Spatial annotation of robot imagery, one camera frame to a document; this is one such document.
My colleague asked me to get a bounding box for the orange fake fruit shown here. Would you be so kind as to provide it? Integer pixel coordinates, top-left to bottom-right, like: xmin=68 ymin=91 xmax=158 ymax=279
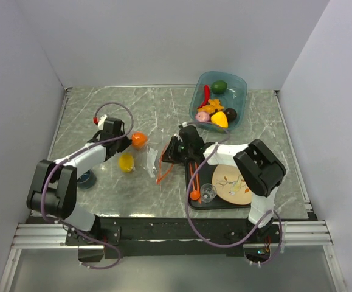
xmin=131 ymin=131 xmax=148 ymax=150

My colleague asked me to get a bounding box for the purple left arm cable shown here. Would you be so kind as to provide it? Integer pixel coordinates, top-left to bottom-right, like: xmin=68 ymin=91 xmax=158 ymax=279
xmin=40 ymin=102 xmax=134 ymax=271

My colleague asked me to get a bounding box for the clear zip top bag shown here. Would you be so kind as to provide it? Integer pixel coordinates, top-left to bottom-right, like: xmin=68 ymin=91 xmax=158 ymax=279
xmin=144 ymin=142 xmax=174 ymax=185

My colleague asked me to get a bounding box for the beige bird pattern plate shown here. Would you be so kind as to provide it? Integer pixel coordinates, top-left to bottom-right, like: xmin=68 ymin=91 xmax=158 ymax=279
xmin=212 ymin=165 xmax=252 ymax=206

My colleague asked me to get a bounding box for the aluminium frame rail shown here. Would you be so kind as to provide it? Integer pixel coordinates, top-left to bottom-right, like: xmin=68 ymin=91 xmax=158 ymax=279
xmin=244 ymin=220 xmax=333 ymax=247

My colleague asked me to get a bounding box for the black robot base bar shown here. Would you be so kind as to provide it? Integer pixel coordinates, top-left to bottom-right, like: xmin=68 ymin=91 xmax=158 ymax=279
xmin=64 ymin=217 xmax=281 ymax=259

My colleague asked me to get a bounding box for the dark teal tape roll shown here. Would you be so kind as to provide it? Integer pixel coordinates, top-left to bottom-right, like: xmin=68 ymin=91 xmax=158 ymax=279
xmin=77 ymin=170 xmax=97 ymax=190

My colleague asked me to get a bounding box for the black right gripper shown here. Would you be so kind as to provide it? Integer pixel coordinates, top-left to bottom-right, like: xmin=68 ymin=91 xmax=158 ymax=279
xmin=159 ymin=136 xmax=194 ymax=164

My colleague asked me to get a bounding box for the orange plastic spoon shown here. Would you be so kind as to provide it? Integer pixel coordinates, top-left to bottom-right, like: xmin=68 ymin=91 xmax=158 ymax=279
xmin=190 ymin=190 xmax=201 ymax=200

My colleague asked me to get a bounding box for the tan fake ginger root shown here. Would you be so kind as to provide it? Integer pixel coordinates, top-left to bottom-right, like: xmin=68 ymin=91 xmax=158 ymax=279
xmin=198 ymin=99 xmax=224 ymax=115

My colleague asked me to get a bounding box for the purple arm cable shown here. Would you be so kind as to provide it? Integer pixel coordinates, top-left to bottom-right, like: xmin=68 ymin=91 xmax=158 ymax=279
xmin=40 ymin=102 xmax=134 ymax=271
xmin=178 ymin=120 xmax=283 ymax=268

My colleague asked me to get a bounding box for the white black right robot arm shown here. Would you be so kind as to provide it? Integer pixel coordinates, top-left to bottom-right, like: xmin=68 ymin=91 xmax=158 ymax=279
xmin=160 ymin=122 xmax=286 ymax=242

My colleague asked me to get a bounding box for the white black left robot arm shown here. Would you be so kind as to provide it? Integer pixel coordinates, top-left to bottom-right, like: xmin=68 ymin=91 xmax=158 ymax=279
xmin=26 ymin=116 xmax=131 ymax=245

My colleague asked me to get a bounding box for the purple fake onion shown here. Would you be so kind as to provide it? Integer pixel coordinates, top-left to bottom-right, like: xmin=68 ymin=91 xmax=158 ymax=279
xmin=195 ymin=111 xmax=210 ymax=122

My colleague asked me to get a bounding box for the green fake vegetable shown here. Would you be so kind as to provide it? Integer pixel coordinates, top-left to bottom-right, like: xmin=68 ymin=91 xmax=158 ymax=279
xmin=211 ymin=80 xmax=227 ymax=94

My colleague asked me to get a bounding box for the small clear glass cup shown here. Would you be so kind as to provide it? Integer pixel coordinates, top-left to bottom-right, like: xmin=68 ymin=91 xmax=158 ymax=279
xmin=200 ymin=183 xmax=217 ymax=203

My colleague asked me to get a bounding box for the red fake chili pepper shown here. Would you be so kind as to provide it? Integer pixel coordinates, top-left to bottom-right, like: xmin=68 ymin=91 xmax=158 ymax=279
xmin=198 ymin=85 xmax=210 ymax=109

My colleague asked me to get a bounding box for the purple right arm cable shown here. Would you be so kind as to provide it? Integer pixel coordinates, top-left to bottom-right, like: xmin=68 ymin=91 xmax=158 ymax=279
xmin=178 ymin=120 xmax=283 ymax=268

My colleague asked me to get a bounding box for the dark brown fake fruit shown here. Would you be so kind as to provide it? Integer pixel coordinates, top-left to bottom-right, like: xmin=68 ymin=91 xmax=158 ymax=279
xmin=224 ymin=108 xmax=238 ymax=123

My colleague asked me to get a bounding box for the yellow fake bell pepper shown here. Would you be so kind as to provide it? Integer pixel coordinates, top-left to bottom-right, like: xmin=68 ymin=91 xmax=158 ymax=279
xmin=210 ymin=111 xmax=229 ymax=128

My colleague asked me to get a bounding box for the teal transparent plastic bin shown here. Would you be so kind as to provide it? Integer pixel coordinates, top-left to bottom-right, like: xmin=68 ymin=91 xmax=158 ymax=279
xmin=189 ymin=71 xmax=248 ymax=131

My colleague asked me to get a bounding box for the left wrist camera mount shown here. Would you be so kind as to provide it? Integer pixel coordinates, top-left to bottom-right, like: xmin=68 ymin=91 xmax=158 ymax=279
xmin=93 ymin=114 xmax=108 ymax=130

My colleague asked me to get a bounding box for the yellow fake lemon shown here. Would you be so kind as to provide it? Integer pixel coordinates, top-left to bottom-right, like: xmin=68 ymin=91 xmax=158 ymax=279
xmin=118 ymin=153 xmax=134 ymax=173

